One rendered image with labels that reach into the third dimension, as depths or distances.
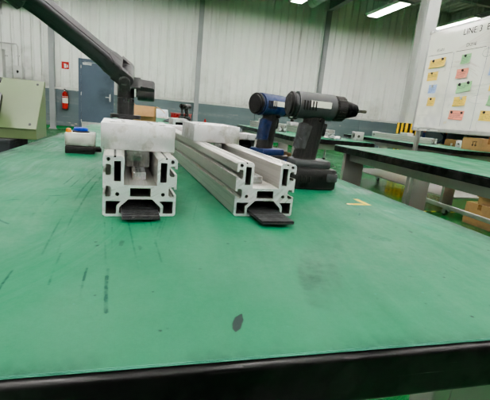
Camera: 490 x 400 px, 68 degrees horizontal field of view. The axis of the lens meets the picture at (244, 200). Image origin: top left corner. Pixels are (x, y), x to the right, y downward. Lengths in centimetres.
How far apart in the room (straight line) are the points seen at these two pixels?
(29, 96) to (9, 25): 1141
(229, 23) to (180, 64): 203
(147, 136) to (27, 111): 100
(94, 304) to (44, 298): 4
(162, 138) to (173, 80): 1176
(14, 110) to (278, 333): 139
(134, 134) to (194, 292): 33
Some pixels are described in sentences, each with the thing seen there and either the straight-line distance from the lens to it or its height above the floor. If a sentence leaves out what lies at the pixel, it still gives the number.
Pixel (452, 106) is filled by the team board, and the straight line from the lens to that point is 408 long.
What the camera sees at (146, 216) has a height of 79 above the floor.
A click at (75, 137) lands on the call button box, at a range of 117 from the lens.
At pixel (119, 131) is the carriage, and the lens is 59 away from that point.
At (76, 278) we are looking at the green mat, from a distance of 36.
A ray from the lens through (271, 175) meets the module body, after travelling 62.
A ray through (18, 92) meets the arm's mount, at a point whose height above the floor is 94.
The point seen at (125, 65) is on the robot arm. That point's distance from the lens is 134.
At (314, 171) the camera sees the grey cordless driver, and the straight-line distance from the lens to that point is 86.
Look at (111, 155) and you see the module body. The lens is 53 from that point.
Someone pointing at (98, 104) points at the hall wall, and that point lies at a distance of 1235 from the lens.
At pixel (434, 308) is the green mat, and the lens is 39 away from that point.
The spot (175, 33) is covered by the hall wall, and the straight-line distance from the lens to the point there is 1250.
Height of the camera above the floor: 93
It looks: 13 degrees down
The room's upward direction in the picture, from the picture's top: 6 degrees clockwise
